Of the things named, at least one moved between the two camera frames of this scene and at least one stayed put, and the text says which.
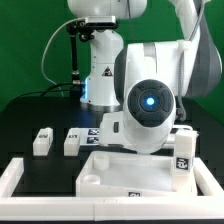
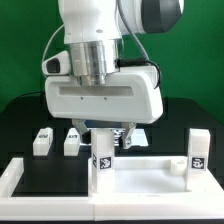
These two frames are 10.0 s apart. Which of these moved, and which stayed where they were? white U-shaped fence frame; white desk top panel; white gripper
Moved: white gripper; white desk top panel
Stayed: white U-shaped fence frame
